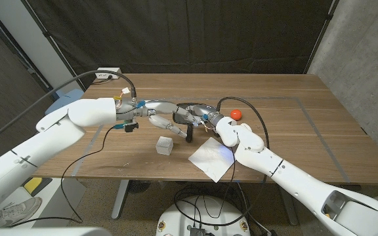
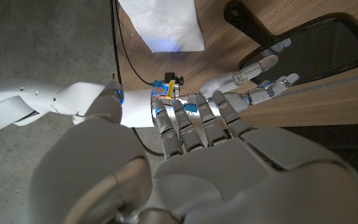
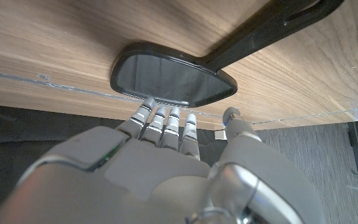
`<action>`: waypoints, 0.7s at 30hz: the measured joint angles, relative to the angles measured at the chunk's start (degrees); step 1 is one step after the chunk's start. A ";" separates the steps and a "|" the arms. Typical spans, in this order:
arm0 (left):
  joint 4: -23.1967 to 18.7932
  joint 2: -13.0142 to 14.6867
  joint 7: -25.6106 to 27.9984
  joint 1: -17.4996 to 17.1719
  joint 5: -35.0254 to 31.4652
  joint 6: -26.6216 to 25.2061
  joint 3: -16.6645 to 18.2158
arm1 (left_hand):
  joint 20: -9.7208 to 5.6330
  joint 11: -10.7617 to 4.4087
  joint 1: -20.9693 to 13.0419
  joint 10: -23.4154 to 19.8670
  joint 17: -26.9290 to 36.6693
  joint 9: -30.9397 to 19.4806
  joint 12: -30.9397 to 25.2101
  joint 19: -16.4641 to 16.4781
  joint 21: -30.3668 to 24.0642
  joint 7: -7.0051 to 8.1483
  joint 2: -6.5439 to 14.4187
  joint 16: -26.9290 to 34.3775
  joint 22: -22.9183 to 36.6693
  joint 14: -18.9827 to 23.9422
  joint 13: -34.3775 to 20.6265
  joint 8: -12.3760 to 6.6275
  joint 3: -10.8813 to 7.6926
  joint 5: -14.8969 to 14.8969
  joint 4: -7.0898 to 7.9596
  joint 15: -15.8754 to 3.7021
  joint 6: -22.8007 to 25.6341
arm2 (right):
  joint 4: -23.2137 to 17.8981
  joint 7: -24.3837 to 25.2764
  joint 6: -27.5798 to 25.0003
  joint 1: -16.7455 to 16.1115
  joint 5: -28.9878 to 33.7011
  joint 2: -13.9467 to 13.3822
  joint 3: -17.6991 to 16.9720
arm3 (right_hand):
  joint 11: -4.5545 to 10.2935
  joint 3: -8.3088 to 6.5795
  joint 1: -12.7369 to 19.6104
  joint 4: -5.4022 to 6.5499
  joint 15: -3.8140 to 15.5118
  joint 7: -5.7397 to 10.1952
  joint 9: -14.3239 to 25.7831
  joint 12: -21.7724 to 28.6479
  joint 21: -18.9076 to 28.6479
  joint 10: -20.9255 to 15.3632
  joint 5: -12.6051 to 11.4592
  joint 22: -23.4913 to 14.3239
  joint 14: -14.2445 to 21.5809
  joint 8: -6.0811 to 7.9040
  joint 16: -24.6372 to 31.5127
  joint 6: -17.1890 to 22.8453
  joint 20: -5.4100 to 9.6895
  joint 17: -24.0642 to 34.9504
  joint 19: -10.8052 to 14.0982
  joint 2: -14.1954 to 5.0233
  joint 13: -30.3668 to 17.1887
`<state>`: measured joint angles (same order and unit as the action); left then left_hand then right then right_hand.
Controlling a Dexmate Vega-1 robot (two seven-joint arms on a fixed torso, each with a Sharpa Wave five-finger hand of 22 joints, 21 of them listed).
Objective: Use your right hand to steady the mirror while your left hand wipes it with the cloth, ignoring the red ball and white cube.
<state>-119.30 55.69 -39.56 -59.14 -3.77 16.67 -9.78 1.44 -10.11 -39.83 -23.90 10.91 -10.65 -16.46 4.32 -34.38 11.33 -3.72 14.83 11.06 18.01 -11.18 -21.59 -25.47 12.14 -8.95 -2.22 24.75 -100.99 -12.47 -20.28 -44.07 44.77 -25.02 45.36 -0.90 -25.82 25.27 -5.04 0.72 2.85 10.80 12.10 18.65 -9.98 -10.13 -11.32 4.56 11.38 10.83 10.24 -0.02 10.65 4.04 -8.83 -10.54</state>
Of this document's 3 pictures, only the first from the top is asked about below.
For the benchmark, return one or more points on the grey table leg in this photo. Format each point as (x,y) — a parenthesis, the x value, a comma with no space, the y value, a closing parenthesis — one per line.
(120,200)
(289,209)

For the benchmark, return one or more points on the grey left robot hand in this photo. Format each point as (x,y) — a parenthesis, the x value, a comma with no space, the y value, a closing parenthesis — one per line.
(161,107)

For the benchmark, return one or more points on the yellow and black floor item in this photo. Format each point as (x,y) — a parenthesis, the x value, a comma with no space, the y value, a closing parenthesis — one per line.
(33,185)

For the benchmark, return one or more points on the black ribbed round object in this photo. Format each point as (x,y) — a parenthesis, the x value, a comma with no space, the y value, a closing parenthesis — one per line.
(138,187)

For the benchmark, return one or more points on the black backdrop stand pole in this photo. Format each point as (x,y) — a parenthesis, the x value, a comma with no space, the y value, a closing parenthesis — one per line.
(322,36)
(46,33)

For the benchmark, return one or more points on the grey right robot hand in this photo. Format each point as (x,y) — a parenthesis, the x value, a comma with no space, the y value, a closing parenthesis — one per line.
(207,111)

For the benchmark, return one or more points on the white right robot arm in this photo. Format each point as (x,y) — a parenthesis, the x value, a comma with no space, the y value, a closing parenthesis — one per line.
(290,177)

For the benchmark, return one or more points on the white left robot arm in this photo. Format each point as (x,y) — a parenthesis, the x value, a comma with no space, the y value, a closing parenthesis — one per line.
(87,111)

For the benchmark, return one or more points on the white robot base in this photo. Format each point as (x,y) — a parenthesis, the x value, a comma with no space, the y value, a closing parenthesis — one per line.
(205,216)

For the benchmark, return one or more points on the black backdrop curtain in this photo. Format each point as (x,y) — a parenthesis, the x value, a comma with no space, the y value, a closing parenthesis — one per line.
(189,32)

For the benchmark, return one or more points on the black hand mirror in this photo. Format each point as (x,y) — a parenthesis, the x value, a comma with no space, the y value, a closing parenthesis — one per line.
(178,118)

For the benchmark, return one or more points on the grey sneaker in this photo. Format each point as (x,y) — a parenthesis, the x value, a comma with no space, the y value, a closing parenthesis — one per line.
(15,213)

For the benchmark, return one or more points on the red ball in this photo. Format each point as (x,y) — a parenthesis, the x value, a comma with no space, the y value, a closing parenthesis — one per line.
(236,114)

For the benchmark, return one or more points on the white power strip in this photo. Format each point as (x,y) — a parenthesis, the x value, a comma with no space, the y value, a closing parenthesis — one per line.
(105,75)

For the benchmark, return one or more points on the white cube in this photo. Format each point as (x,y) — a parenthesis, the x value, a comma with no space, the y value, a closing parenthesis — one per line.
(164,145)

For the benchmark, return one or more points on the white floor mat red edge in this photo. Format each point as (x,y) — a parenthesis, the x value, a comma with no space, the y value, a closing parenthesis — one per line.
(44,204)

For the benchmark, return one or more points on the light blue bin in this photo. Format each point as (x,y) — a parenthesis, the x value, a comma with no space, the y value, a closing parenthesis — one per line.
(72,95)

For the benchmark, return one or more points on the white robot torso edge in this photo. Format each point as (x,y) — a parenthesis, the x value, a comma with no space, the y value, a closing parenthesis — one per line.
(44,232)

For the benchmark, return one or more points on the white paper sheet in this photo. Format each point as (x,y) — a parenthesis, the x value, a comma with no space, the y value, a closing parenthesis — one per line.
(210,160)

